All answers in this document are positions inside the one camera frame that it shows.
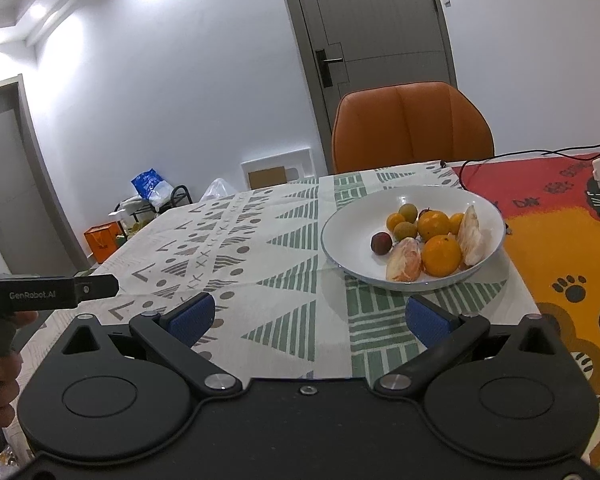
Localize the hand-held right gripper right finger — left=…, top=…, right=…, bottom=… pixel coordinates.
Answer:
left=375, top=294, right=583, bottom=402

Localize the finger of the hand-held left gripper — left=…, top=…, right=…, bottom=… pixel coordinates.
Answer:
left=74, top=273, right=120, bottom=303

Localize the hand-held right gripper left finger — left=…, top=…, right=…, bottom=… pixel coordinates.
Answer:
left=42, top=292, right=243, bottom=402

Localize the plastic bag with food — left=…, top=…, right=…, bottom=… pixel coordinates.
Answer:
left=385, top=238, right=424, bottom=282
left=456, top=205, right=496, bottom=267

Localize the large orange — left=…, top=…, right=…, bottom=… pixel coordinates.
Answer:
left=417, top=210, right=451, bottom=241
left=422, top=234, right=464, bottom=277

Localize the white ceramic plate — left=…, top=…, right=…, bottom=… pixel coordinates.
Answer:
left=321, top=184, right=506, bottom=291

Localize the person's left hand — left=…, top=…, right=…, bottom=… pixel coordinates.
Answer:
left=0, top=311, right=40, bottom=431

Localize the orange paper bag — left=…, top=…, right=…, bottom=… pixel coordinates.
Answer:
left=83, top=221, right=127, bottom=263

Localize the patterned white tablecloth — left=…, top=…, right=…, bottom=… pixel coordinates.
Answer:
left=10, top=160, right=541, bottom=386

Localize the blue and white bag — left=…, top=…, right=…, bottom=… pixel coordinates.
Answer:
left=131, top=167, right=173, bottom=207

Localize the black metal rack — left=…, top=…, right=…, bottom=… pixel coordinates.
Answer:
left=157, top=185, right=193, bottom=211

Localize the grey side door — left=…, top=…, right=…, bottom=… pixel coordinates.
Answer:
left=0, top=75, right=88, bottom=278

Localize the clear plastic bag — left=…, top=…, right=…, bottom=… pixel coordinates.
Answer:
left=200, top=178, right=238, bottom=202

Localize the colourful cartoon table mat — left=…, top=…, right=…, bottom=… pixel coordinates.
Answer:
left=452, top=152, right=600, bottom=476

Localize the brown cardboard sheet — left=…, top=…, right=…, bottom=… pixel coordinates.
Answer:
left=248, top=166, right=288, bottom=188

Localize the white foam board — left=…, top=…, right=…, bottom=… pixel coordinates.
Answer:
left=241, top=147, right=314, bottom=191

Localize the orange leather chair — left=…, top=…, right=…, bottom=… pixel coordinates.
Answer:
left=331, top=81, right=496, bottom=175

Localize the black cable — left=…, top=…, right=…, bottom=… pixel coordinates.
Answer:
left=437, top=142, right=600, bottom=191

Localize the black door handle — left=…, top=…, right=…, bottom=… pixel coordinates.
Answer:
left=315, top=49, right=344, bottom=87

